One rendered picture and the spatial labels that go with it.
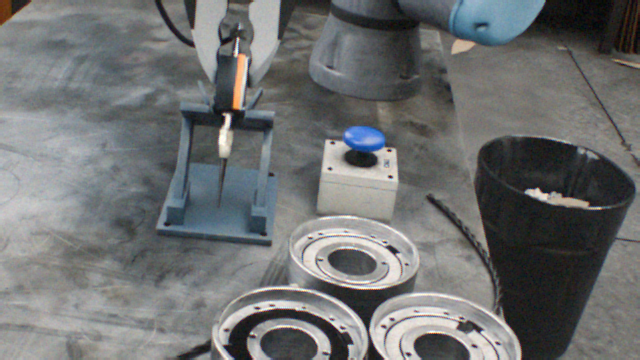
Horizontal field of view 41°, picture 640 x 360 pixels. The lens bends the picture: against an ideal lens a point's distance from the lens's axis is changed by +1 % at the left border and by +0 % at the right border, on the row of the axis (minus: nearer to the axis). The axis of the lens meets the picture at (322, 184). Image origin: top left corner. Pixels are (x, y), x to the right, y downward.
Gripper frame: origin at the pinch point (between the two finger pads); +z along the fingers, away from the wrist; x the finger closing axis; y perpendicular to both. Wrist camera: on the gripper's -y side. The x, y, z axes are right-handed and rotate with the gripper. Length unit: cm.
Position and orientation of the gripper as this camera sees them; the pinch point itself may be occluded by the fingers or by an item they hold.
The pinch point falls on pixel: (233, 74)
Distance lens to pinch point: 77.1
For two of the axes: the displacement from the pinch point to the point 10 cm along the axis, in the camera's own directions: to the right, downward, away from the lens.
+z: -1.2, 8.7, 4.7
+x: -9.9, -1.1, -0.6
